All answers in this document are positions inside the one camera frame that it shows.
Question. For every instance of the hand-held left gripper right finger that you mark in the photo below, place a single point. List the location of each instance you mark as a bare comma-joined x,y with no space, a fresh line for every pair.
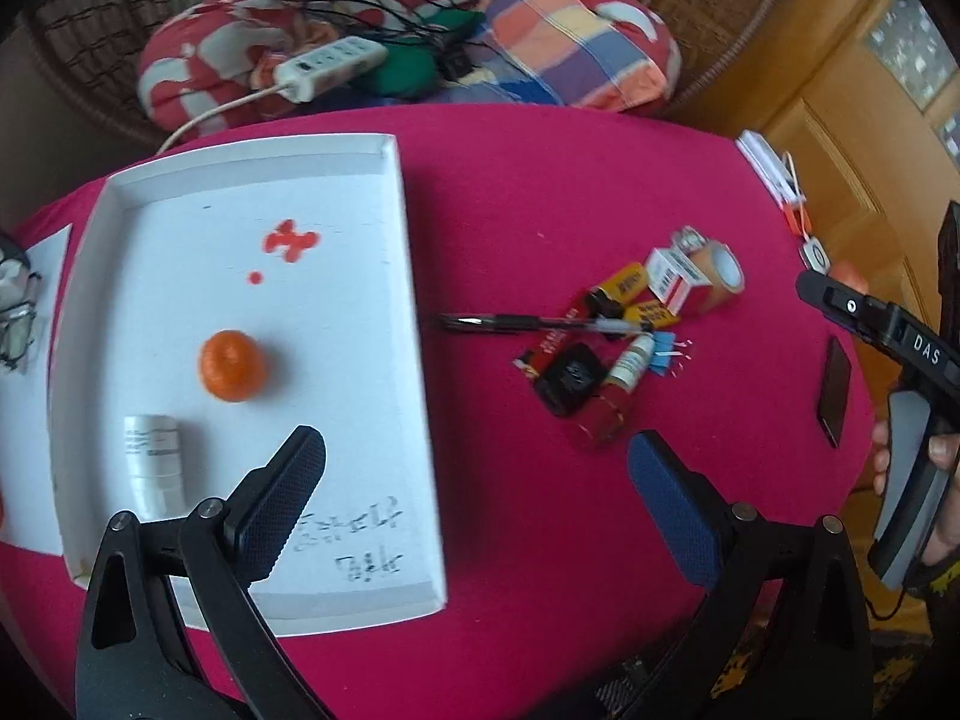
667,510

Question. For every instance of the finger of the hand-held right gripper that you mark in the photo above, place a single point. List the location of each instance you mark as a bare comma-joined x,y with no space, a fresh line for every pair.
851,305

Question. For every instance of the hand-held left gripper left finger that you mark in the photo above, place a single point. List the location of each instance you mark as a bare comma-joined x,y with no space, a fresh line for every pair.
289,495

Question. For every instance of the beige tape roll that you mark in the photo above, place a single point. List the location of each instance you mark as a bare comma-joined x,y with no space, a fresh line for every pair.
701,301

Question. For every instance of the small white red box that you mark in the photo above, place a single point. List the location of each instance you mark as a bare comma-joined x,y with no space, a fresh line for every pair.
671,277

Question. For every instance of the white cardboard tray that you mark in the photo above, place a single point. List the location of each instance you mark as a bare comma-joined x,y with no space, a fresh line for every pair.
225,240

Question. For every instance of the person's right hand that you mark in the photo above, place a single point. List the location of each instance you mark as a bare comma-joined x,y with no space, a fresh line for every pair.
946,457

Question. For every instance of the round white tag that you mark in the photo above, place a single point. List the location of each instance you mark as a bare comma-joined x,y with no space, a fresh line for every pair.
816,253

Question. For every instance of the black phone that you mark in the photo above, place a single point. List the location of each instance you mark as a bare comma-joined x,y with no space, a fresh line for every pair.
835,390

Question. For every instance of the red printed packet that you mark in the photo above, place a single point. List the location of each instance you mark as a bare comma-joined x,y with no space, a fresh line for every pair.
596,424

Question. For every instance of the white pill bottle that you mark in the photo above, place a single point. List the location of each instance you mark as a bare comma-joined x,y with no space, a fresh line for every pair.
154,457

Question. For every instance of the orange tangerine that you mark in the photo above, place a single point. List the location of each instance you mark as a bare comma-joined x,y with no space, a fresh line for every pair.
231,365

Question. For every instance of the small white dropper bottle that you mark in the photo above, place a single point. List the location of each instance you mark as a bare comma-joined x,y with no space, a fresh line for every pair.
628,366

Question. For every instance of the black square case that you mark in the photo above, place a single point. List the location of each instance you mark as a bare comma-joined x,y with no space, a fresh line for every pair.
570,379

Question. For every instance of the white flat box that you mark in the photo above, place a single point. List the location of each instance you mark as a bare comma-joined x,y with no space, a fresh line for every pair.
761,157

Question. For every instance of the wooden door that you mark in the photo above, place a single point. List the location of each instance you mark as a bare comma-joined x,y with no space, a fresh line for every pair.
825,90

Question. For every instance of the black pen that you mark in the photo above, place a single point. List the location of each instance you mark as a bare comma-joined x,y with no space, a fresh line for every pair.
517,323

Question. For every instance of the white paper sheet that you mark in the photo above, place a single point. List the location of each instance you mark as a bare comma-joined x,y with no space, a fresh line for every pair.
37,427

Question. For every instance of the black framed glasses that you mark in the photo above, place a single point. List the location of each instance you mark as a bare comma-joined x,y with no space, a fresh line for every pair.
15,330

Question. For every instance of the plaid colourful cushion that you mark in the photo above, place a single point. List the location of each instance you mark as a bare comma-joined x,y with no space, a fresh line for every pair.
555,37

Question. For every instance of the white power strip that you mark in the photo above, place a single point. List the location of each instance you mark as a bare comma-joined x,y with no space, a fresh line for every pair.
330,64

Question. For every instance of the green cloth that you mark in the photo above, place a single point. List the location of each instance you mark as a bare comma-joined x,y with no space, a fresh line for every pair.
409,71

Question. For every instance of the black power adapter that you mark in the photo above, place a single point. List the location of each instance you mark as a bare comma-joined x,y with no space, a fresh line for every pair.
455,64

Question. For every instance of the brown wicker chair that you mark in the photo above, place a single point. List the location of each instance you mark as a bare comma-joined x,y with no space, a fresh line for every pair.
97,15

